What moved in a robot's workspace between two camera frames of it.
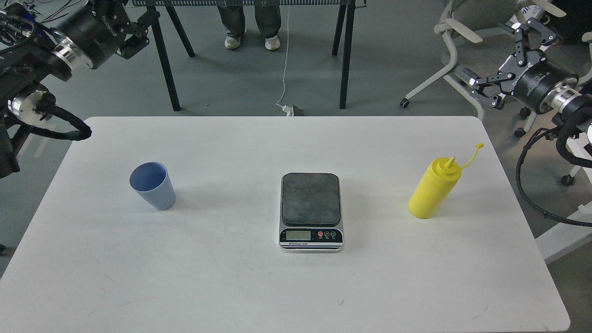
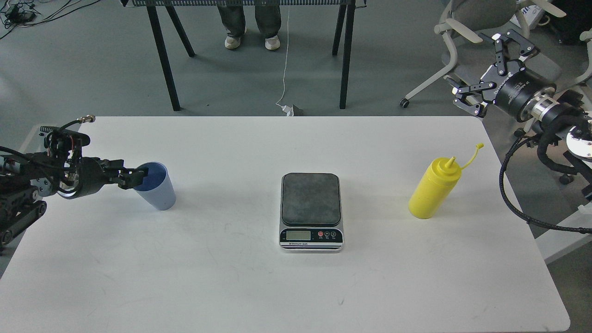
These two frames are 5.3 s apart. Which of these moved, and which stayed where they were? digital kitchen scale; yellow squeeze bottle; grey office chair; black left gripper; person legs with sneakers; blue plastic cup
Moved: grey office chair; black left gripper
Stayed: person legs with sneakers; blue plastic cup; digital kitchen scale; yellow squeeze bottle
